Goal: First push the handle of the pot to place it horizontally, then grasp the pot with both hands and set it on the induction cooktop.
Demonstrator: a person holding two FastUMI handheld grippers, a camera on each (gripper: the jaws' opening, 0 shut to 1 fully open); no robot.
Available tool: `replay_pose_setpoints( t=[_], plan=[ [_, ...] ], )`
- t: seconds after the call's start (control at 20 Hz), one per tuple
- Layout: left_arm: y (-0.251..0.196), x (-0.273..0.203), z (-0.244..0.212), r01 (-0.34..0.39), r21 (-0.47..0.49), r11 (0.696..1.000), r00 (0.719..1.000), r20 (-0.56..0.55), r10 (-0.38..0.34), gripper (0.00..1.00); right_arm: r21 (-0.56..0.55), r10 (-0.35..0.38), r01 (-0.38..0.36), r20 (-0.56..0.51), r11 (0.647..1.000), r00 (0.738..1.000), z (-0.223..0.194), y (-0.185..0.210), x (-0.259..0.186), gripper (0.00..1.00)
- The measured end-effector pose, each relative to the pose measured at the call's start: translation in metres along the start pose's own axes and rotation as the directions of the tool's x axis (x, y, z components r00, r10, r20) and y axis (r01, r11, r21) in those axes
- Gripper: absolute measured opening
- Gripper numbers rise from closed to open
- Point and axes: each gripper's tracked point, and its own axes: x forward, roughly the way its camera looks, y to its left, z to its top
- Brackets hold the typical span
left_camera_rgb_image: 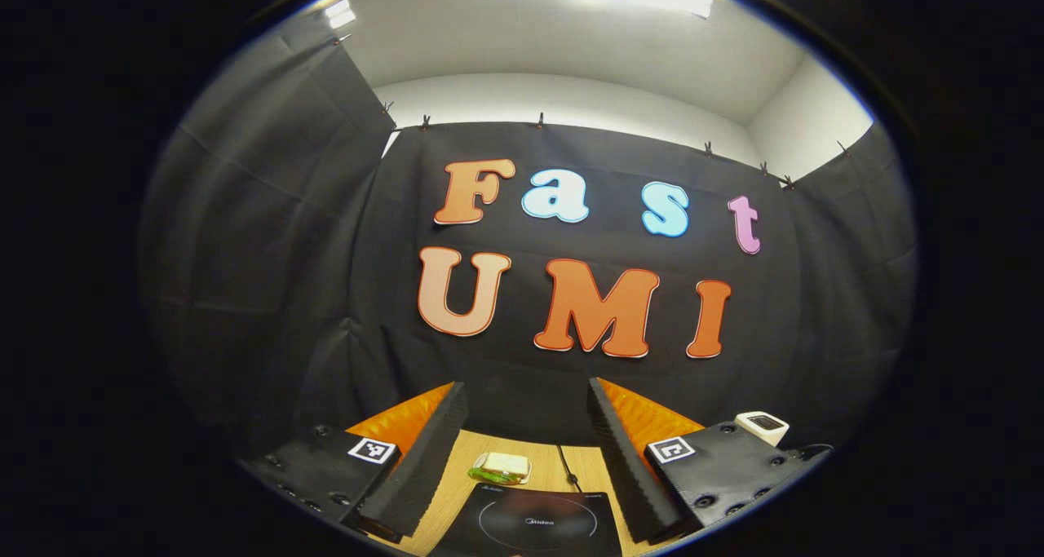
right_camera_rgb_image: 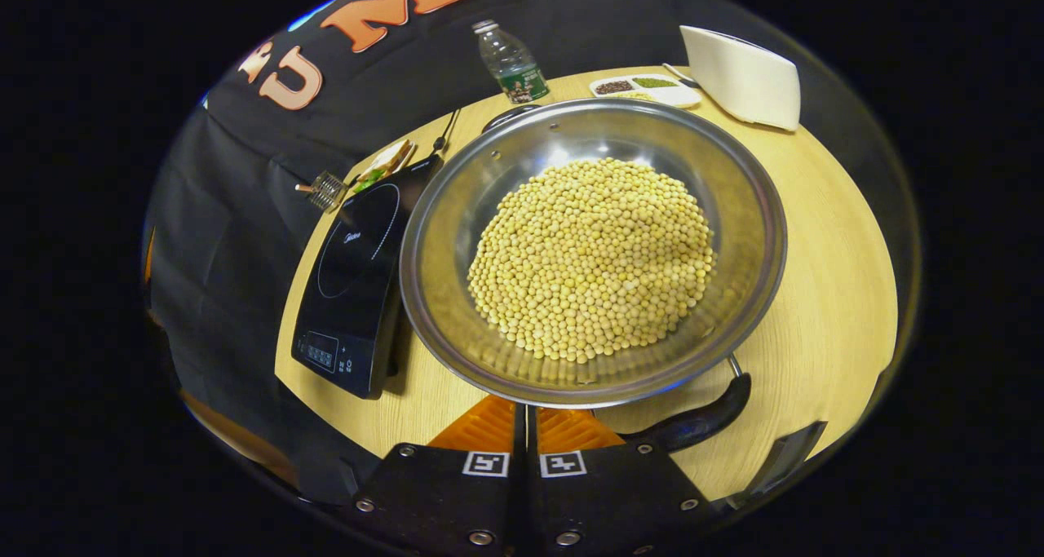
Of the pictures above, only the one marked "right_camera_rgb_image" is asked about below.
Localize black induction cooktop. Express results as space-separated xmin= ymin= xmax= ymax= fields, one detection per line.
xmin=291 ymin=153 xmax=445 ymax=400

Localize clear plastic water bottle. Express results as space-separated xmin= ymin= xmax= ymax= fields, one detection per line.
xmin=471 ymin=19 xmax=551 ymax=105

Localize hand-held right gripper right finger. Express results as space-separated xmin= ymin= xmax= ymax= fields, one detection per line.
xmin=526 ymin=406 xmax=719 ymax=554

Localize wire mesh holder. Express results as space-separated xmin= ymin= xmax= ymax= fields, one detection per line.
xmin=295 ymin=170 xmax=350 ymax=214

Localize sandwich on plate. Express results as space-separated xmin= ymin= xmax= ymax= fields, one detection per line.
xmin=352 ymin=139 xmax=417 ymax=195

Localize pile of soybeans in pot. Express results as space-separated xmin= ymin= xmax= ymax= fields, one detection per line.
xmin=467 ymin=157 xmax=717 ymax=365

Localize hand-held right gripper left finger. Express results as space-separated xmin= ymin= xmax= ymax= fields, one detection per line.
xmin=351 ymin=394 xmax=527 ymax=554

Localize white toaster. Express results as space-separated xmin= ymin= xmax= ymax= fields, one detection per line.
xmin=679 ymin=24 xmax=802 ymax=132

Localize white divided dish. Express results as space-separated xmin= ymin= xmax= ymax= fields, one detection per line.
xmin=589 ymin=74 xmax=702 ymax=109

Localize black power cable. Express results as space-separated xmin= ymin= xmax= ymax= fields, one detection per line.
xmin=431 ymin=108 xmax=462 ymax=162

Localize stainless steel pot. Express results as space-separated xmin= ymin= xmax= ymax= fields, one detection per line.
xmin=398 ymin=96 xmax=788 ymax=456

